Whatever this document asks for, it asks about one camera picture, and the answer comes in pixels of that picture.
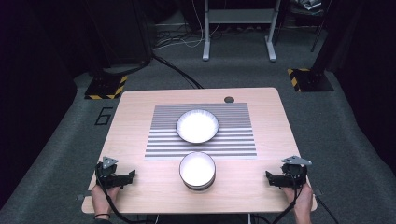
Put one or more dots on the pile of grey items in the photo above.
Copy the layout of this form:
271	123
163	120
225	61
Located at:
306	7

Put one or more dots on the metal table bracket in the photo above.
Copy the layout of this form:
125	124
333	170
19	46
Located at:
317	192
81	197

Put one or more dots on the black table grommet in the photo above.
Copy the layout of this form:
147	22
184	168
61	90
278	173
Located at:
229	100

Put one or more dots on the grey striped placemat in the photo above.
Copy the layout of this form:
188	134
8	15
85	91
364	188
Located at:
165	146

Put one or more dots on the black curtain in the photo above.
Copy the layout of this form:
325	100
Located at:
31	93
370	77

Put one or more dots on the black stand column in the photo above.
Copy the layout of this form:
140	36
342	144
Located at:
325	46

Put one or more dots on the white plate dark rim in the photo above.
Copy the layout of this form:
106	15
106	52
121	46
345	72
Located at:
197	127

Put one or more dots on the white desk frame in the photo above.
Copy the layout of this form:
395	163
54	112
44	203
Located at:
206	31

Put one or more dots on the person's right hand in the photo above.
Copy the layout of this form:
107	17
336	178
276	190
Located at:
303	202

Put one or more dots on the black wristband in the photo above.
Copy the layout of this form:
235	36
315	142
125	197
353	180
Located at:
101	215

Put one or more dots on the black upright panel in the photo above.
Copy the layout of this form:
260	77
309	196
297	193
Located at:
121	31

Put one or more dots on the person's left hand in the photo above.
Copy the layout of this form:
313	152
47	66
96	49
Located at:
101	200

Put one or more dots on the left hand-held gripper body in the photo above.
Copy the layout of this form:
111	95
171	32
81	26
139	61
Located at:
109	180

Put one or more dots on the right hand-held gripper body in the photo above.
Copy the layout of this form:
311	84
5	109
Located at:
294	179

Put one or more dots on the hazard striped black base plate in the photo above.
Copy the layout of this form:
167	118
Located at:
311	81
104	87

